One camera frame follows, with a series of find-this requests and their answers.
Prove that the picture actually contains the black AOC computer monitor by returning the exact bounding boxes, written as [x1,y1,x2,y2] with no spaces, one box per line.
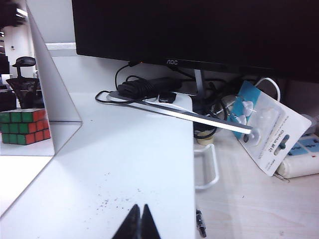
[71,0,319,84]

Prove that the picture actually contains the white charging cable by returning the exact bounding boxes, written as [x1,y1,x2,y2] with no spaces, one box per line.
[255,77,282,102]

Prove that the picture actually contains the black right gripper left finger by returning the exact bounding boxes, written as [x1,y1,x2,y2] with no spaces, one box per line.
[112,204,142,239]

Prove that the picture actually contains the frameless tabletop mirror with base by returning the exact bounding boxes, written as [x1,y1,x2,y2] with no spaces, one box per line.
[0,0,83,218]

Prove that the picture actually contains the silver monitor stand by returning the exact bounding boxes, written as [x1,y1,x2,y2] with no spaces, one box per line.
[106,69,254,135]

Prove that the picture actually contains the black power adapter brick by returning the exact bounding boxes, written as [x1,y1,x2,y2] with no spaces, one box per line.
[117,77,182,97]

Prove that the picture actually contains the black metal connector plug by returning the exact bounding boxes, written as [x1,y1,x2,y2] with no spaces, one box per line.
[195,209,207,239]

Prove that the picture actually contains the black cable bundle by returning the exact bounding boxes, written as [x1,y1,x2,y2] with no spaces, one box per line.
[94,65,240,140]

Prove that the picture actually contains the small black dongle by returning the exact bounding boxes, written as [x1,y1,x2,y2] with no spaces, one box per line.
[158,92,178,104]

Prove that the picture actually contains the white blue power strip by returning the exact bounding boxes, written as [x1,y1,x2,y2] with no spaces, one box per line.
[276,133,319,179]

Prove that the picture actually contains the beige tape roll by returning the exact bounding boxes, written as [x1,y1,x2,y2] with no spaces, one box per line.
[196,133,215,145]

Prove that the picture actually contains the suction cup hooks retail package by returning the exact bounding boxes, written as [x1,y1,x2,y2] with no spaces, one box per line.
[232,80,313,178]

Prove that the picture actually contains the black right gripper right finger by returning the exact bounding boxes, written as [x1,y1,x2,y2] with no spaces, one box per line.
[141,204,161,239]

